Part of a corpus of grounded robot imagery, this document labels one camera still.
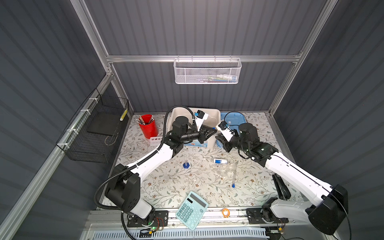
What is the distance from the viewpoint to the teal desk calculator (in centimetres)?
73

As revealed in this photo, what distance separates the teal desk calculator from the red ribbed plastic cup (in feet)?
1.54

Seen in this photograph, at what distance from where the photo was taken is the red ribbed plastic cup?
0.96 meters
